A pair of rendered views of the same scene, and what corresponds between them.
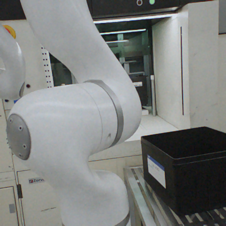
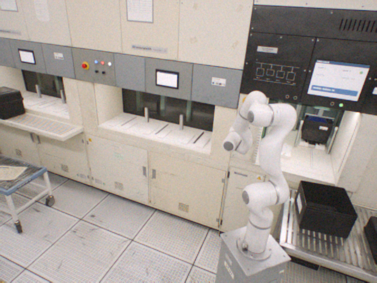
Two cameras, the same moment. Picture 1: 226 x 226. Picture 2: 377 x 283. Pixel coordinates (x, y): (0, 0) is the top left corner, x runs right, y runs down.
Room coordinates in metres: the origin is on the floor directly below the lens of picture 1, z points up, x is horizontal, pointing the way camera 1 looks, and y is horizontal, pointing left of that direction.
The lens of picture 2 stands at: (-0.65, -0.04, 1.91)
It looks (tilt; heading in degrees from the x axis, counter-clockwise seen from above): 27 degrees down; 26
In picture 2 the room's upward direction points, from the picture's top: 4 degrees clockwise
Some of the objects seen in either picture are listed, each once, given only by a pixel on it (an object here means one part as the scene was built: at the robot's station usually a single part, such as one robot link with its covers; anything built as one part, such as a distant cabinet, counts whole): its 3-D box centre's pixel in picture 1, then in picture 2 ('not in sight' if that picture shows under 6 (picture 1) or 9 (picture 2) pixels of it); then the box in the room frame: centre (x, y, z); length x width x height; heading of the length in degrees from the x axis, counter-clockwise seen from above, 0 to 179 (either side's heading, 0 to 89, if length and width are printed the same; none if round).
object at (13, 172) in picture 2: not in sight; (4, 172); (0.35, 2.33, 0.47); 0.31 x 0.23 x 0.02; 117
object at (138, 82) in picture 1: (127, 86); (316, 124); (1.76, -0.12, 1.06); 0.24 x 0.20 x 0.32; 96
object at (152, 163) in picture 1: (193, 163); (322, 207); (0.87, -0.26, 0.85); 0.28 x 0.28 x 0.17; 13
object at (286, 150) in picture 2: not in sight; (277, 149); (1.43, 0.12, 0.89); 0.22 x 0.21 x 0.04; 5
